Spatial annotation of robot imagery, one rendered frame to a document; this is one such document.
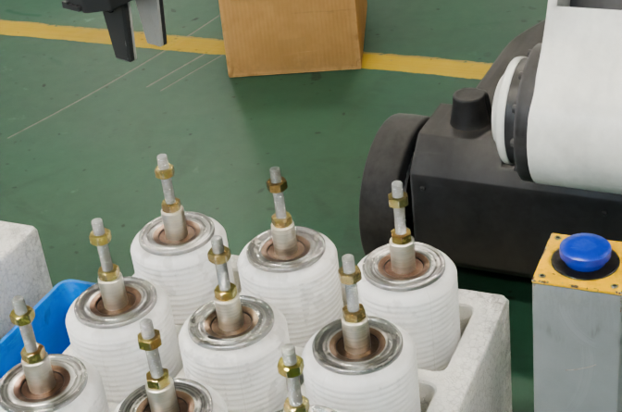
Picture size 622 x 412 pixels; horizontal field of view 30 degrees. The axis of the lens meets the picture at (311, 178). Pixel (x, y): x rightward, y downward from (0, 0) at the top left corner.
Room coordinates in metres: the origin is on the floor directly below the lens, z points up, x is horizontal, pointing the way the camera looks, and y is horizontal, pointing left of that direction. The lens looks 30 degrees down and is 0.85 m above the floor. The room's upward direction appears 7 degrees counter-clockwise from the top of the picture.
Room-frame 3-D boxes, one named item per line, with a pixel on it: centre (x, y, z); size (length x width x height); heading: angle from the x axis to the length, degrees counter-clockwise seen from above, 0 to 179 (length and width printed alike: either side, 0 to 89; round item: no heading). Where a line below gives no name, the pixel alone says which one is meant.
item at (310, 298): (0.93, 0.03, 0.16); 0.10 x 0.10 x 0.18
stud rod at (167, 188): (0.98, 0.14, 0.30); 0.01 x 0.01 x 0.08
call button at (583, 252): (0.76, -0.21, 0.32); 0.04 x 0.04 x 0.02
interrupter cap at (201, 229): (0.98, 0.14, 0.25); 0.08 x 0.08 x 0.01
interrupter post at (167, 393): (0.71, 0.14, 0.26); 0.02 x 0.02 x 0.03
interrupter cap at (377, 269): (0.87, -0.07, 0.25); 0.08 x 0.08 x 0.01
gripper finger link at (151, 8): (0.99, 0.12, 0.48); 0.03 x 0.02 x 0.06; 46
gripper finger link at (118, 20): (0.96, 0.15, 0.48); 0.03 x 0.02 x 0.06; 46
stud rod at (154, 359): (0.71, 0.14, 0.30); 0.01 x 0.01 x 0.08
